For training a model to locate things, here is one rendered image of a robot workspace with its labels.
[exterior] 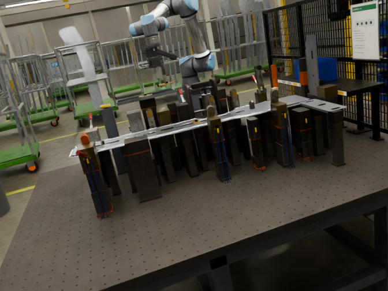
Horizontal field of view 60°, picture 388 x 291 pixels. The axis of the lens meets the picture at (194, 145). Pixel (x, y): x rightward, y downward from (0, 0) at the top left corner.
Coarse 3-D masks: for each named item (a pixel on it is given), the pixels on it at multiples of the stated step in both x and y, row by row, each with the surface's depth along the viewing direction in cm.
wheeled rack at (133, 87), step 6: (138, 36) 1037; (108, 42) 1020; (114, 42) 1111; (120, 66) 1135; (126, 66) 1051; (138, 84) 1125; (144, 84) 1088; (150, 84) 1082; (156, 84) 1087; (114, 90) 1096; (120, 90) 1068; (126, 90) 1068
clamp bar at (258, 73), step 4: (256, 68) 206; (260, 68) 203; (256, 72) 206; (260, 72) 206; (256, 76) 206; (260, 76) 208; (256, 80) 208; (260, 80) 208; (260, 84) 208; (260, 92) 208; (264, 92) 208
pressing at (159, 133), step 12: (288, 96) 207; (300, 96) 201; (240, 108) 202; (264, 108) 191; (192, 120) 196; (228, 120) 185; (144, 132) 191; (156, 132) 186; (168, 132) 181; (96, 144) 185; (108, 144) 181; (120, 144) 177; (72, 156) 173
